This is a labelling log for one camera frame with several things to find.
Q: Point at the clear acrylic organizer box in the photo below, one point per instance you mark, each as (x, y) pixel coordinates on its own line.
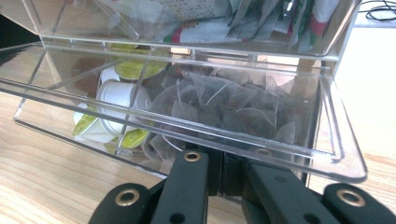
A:
(342, 155)

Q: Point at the pile of mesh tea bags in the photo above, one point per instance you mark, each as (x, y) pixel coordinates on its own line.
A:
(233, 102)

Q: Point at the pile of coffee capsules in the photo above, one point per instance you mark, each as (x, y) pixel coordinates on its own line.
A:
(118, 93)

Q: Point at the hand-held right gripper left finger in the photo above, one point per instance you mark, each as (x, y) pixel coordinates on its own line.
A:
(186, 193)

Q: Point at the pile of paper sachets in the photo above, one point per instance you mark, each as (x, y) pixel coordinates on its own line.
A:
(202, 34)

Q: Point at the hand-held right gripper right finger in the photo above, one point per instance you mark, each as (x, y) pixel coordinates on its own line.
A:
(280, 202)

